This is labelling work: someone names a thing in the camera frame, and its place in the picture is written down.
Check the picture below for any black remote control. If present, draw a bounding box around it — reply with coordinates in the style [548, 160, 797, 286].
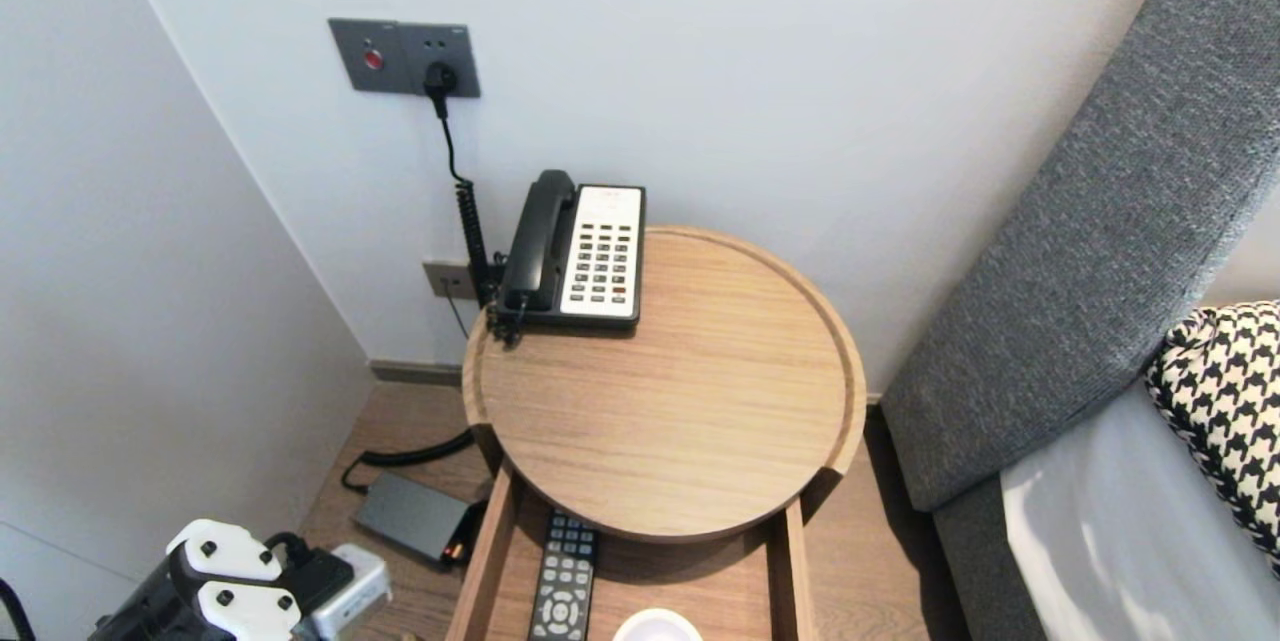
[527, 511, 601, 641]

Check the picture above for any curved-front wooden table drawer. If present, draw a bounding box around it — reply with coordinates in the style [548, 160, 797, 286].
[445, 461, 821, 641]

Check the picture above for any white round puck device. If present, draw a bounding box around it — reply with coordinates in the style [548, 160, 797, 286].
[612, 608, 704, 641]

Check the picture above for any black and white telephone base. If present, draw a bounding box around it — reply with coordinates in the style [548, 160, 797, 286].
[500, 183, 646, 332]

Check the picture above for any black telephone handset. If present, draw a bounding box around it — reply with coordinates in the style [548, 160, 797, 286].
[500, 169, 579, 312]

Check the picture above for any round wooden side table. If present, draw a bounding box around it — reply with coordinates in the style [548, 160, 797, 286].
[460, 224, 869, 544]

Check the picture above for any grey power adapter brick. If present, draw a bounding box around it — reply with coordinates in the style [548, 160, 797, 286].
[350, 473, 476, 567]

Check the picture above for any grey fabric bed headboard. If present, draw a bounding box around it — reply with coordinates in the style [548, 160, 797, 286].
[880, 0, 1280, 641]

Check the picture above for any white bed sheet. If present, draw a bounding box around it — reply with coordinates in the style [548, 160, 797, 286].
[1000, 376, 1280, 641]

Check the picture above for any black white houndstooth pillow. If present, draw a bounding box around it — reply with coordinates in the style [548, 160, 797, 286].
[1145, 299, 1280, 577]

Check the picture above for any black coiled handset cord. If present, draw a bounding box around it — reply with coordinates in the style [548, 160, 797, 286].
[485, 299, 526, 350]

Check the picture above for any black coiled power cable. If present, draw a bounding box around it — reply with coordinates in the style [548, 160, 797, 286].
[340, 61, 501, 497]

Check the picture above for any beige wall jack plate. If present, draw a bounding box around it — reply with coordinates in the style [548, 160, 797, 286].
[423, 261, 479, 300]

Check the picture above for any brown wall baseboard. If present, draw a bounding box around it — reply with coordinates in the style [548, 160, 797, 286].
[370, 359, 467, 388]

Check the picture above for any grey wall socket panel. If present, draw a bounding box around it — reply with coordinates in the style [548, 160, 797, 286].
[328, 18, 481, 98]

